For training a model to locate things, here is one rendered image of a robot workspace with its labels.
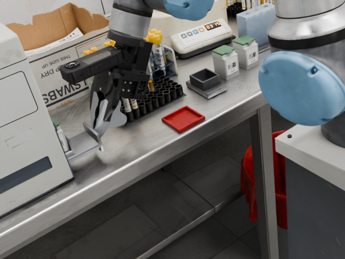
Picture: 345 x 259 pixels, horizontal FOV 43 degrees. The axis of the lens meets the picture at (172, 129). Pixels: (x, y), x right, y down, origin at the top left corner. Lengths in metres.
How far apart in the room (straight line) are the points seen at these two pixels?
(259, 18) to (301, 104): 0.60
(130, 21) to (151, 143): 0.25
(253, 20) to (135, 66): 0.41
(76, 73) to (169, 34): 0.48
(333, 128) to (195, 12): 0.30
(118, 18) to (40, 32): 0.56
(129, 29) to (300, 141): 0.36
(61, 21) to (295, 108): 0.91
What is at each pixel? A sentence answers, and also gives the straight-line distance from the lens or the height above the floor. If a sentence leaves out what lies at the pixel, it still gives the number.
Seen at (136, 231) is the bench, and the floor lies 0.27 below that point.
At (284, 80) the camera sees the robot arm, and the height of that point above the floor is 1.10.
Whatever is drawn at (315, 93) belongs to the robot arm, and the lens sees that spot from 0.57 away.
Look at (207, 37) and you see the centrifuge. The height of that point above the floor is 0.91.
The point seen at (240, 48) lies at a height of 0.93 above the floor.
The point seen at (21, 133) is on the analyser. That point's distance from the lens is 0.78.
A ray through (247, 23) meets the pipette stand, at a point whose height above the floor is 0.96.
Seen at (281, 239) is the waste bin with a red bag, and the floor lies 0.22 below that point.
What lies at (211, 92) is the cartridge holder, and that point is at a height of 0.89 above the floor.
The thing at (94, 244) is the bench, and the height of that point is 0.27.
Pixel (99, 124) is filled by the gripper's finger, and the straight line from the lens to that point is 0.86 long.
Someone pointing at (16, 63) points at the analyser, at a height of 1.13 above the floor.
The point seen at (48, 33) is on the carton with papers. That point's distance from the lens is 1.36.
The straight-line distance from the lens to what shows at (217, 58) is 1.06.
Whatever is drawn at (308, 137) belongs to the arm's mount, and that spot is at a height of 0.91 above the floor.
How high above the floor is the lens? 1.39
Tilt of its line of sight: 34 degrees down
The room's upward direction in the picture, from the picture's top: 12 degrees counter-clockwise
